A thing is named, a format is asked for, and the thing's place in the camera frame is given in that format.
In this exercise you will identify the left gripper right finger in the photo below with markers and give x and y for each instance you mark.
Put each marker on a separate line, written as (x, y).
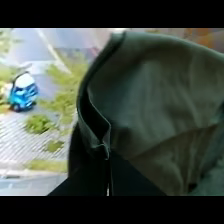
(133, 180)

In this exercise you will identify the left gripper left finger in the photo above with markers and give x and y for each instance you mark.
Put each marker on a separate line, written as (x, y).
(86, 173)

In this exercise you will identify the olive green shirt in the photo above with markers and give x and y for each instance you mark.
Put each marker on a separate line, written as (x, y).
(160, 100)

